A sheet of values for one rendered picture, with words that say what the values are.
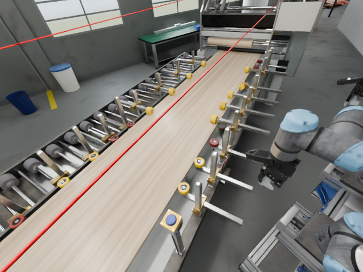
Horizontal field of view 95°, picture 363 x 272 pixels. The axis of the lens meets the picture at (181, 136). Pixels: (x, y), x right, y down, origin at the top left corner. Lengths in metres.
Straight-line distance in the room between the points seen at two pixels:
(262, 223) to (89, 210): 1.67
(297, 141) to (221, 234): 1.63
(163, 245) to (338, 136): 1.18
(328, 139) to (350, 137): 0.04
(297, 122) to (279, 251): 1.52
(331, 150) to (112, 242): 1.08
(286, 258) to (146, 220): 1.24
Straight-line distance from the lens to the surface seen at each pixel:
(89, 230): 1.27
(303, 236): 1.07
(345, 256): 0.85
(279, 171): 0.66
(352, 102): 1.40
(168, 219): 0.77
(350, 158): 0.54
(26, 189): 2.04
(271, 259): 1.87
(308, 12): 3.24
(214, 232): 2.04
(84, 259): 1.22
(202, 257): 1.98
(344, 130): 0.58
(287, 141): 0.55
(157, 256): 1.38
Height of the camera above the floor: 1.95
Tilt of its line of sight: 44 degrees down
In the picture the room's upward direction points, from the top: 6 degrees counter-clockwise
